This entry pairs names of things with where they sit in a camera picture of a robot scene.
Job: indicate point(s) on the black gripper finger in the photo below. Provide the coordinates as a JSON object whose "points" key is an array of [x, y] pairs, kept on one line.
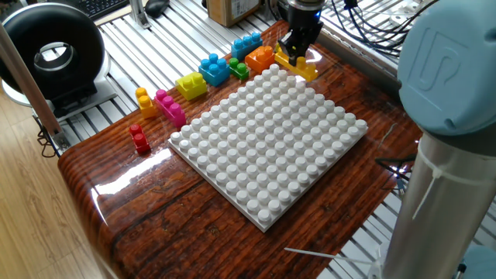
{"points": [[301, 52], [287, 46]]}

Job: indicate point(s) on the white studded baseplate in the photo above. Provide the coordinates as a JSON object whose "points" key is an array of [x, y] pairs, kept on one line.
{"points": [[267, 155]]}

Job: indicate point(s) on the labelled cardboard box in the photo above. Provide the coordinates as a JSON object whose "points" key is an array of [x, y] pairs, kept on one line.
{"points": [[228, 11]]}

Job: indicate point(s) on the black computer mouse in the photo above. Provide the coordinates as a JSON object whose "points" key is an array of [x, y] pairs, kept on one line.
{"points": [[156, 7]]}

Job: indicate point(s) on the black keyboard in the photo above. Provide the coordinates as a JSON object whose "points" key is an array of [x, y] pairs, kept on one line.
{"points": [[101, 7]]}

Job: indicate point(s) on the green two-stud block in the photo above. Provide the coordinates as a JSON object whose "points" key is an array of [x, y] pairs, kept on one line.
{"points": [[239, 70]]}

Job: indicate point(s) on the lime yellow two-stud block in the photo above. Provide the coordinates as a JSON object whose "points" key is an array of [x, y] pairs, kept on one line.
{"points": [[190, 87]]}

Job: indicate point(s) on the light blue long block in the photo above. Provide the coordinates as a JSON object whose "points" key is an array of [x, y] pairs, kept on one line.
{"points": [[246, 46]]}

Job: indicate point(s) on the slanted wooden beam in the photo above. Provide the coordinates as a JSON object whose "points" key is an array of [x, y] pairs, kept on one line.
{"points": [[35, 97]]}

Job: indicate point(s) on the red two-stud block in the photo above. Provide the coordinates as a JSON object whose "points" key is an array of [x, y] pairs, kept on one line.
{"points": [[140, 141]]}

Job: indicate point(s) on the orange block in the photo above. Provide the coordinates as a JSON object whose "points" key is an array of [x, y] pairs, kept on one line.
{"points": [[259, 61]]}

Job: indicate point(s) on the blue four-stud square block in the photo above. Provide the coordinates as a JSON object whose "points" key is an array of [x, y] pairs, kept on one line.
{"points": [[214, 71]]}

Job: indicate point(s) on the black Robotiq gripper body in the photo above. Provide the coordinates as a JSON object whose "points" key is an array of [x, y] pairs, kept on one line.
{"points": [[305, 23]]}

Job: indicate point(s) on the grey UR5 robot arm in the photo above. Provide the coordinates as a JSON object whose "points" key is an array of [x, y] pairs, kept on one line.
{"points": [[445, 77]]}

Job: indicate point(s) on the glossy wood-grain board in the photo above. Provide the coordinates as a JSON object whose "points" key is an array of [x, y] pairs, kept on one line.
{"points": [[162, 217]]}

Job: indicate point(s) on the magenta three-stud block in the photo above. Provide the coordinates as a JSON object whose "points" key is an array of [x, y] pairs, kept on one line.
{"points": [[170, 110]]}

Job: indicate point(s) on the long yellow four-stud block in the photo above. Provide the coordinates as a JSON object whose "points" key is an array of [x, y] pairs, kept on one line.
{"points": [[308, 69]]}

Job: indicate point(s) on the aluminium post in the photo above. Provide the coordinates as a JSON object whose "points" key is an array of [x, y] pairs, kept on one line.
{"points": [[138, 15]]}

